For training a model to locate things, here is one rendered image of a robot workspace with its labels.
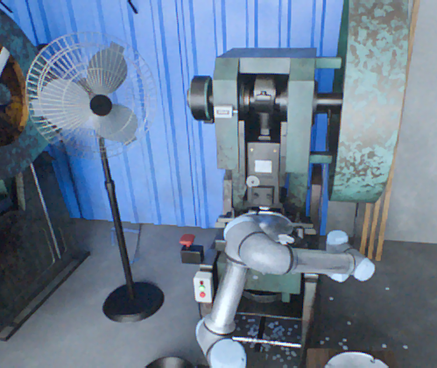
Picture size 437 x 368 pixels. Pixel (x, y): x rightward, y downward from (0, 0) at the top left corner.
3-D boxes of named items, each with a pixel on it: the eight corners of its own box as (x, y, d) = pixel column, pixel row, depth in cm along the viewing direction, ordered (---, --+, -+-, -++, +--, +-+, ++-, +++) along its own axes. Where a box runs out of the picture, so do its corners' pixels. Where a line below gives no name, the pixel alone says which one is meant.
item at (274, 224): (228, 215, 195) (228, 213, 195) (285, 210, 198) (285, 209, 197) (233, 246, 170) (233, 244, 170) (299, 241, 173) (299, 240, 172)
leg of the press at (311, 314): (320, 383, 202) (337, 231, 157) (297, 380, 204) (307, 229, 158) (320, 275, 280) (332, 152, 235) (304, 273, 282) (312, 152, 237)
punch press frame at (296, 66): (299, 349, 201) (320, 66, 134) (217, 339, 208) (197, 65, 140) (306, 259, 269) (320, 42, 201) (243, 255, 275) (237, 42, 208)
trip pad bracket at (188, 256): (203, 284, 190) (200, 250, 180) (183, 282, 191) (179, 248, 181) (206, 277, 195) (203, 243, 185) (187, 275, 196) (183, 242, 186)
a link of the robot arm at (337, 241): (358, 241, 143) (355, 265, 149) (340, 227, 152) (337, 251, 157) (341, 245, 140) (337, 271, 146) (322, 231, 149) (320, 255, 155)
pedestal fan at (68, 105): (162, 337, 231) (111, 34, 151) (60, 326, 240) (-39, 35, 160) (213, 230, 336) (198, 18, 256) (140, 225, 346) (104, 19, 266)
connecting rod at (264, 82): (277, 160, 169) (278, 75, 152) (248, 159, 171) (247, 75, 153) (281, 145, 187) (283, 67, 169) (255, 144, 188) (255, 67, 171)
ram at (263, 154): (278, 207, 177) (280, 143, 162) (245, 205, 179) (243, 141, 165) (281, 191, 192) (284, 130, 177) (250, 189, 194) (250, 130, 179)
